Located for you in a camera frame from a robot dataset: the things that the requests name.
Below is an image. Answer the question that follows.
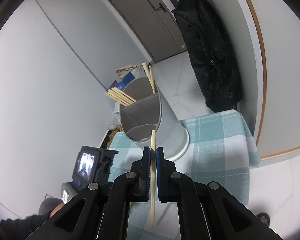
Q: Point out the black hanging backpack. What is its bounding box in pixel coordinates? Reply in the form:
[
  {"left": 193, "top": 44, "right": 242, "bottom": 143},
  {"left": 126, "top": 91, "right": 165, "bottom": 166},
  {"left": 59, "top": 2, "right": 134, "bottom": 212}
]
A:
[{"left": 172, "top": 0, "right": 243, "bottom": 112}]

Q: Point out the blue cardboard box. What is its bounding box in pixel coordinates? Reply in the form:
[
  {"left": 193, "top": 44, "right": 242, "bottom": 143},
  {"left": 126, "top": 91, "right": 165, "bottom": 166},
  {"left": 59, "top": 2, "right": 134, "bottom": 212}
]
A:
[{"left": 108, "top": 72, "right": 135, "bottom": 90}]

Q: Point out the teal plaid tablecloth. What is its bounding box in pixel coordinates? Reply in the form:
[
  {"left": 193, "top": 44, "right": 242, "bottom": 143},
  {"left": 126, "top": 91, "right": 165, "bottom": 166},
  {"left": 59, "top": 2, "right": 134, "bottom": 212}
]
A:
[{"left": 107, "top": 109, "right": 261, "bottom": 240}]

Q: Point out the grey plastic parcel bag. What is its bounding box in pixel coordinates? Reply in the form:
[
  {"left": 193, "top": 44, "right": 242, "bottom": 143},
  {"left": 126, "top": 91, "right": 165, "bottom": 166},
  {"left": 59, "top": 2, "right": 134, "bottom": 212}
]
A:
[{"left": 108, "top": 102, "right": 121, "bottom": 130}]

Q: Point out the person's left hand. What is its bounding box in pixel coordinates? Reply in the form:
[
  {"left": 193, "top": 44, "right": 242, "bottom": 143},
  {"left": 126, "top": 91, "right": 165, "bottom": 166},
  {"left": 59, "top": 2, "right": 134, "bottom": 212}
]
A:
[{"left": 50, "top": 202, "right": 64, "bottom": 217}]

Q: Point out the grey-brown entrance door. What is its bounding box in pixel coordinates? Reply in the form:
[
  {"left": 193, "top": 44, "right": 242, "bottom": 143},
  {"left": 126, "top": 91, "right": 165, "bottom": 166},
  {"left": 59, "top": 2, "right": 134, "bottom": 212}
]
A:
[{"left": 108, "top": 0, "right": 187, "bottom": 62}]

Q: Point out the wooden chopstick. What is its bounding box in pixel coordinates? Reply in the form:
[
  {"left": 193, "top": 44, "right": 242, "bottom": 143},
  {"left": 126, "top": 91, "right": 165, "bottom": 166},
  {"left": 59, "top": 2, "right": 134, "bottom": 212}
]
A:
[
  {"left": 105, "top": 93, "right": 128, "bottom": 106},
  {"left": 112, "top": 87, "right": 136, "bottom": 102},
  {"left": 107, "top": 89, "right": 132, "bottom": 105},
  {"left": 111, "top": 88, "right": 134, "bottom": 103},
  {"left": 149, "top": 130, "right": 157, "bottom": 228},
  {"left": 142, "top": 62, "right": 152, "bottom": 88},
  {"left": 148, "top": 65, "right": 157, "bottom": 94}
]

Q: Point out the brown suede shoe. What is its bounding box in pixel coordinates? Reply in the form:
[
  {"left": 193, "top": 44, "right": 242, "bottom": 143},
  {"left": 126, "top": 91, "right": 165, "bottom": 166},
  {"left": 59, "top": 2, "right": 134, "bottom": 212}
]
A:
[{"left": 107, "top": 125, "right": 122, "bottom": 148}]

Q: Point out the white oval utensil holder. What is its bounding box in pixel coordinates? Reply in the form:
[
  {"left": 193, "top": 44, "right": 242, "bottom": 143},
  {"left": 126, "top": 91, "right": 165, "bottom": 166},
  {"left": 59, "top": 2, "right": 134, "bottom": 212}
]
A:
[{"left": 120, "top": 76, "right": 190, "bottom": 161}]

